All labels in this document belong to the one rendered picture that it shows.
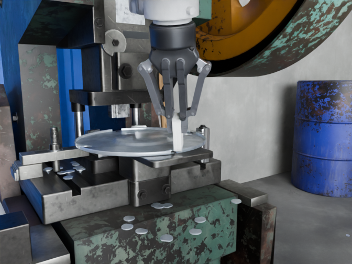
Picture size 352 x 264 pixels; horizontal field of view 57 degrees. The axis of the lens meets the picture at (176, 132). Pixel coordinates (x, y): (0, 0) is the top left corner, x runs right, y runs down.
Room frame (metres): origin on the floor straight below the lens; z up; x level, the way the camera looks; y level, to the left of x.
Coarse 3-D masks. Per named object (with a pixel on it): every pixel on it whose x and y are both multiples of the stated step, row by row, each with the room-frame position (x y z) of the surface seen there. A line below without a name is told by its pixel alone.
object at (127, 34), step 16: (112, 0) 0.73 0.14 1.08; (112, 16) 0.73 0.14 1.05; (128, 16) 0.75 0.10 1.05; (112, 32) 0.72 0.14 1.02; (128, 32) 0.75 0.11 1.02; (144, 32) 0.77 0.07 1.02; (96, 48) 0.73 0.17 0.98; (112, 48) 0.72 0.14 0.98; (128, 48) 0.75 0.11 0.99; (144, 48) 0.77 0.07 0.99; (96, 64) 0.73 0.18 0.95; (112, 64) 0.72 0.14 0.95; (128, 64) 0.71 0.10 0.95; (96, 80) 0.73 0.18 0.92; (112, 80) 0.72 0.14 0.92; (128, 80) 0.72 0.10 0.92; (144, 80) 0.74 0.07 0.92
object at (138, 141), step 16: (128, 128) 0.85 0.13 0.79; (144, 128) 0.86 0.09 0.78; (160, 128) 0.86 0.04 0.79; (80, 144) 0.67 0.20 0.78; (96, 144) 0.67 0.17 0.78; (112, 144) 0.67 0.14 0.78; (128, 144) 0.66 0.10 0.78; (144, 144) 0.66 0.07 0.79; (160, 144) 0.67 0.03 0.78; (192, 144) 0.67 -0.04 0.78
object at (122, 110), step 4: (120, 104) 0.80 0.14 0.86; (124, 104) 0.81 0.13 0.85; (128, 104) 0.82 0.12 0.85; (108, 108) 0.81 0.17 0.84; (112, 108) 0.80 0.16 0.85; (116, 108) 0.80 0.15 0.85; (120, 108) 0.80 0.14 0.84; (124, 108) 0.81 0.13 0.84; (128, 108) 0.82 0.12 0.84; (108, 112) 0.81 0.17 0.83; (112, 112) 0.80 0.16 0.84; (116, 112) 0.80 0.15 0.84; (120, 112) 0.80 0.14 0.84; (124, 112) 0.81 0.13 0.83; (128, 112) 0.82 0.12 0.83; (108, 116) 0.81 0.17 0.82; (112, 116) 0.80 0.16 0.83; (116, 116) 0.80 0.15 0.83; (120, 116) 0.80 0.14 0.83; (124, 116) 0.81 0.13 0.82; (128, 116) 0.82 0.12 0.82
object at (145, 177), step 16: (128, 160) 0.66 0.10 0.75; (144, 160) 0.56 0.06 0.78; (160, 160) 0.55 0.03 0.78; (176, 160) 0.56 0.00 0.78; (192, 160) 0.58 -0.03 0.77; (128, 176) 0.67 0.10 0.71; (144, 176) 0.66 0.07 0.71; (160, 176) 0.69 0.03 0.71; (144, 192) 0.65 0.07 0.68; (160, 192) 0.68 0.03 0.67
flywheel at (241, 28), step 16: (224, 0) 1.04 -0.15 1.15; (256, 0) 0.93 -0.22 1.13; (272, 0) 0.84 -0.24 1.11; (288, 0) 0.80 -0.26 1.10; (224, 16) 1.04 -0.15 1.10; (240, 16) 0.98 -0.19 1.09; (256, 16) 0.93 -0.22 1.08; (272, 16) 0.84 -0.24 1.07; (288, 16) 0.81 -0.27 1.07; (208, 32) 1.10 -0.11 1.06; (224, 32) 1.04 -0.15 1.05; (240, 32) 0.93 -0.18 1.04; (256, 32) 0.88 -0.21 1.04; (272, 32) 0.85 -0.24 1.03; (208, 48) 1.04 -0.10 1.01; (224, 48) 0.98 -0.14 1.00; (240, 48) 0.93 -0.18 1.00; (256, 48) 0.90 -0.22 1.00
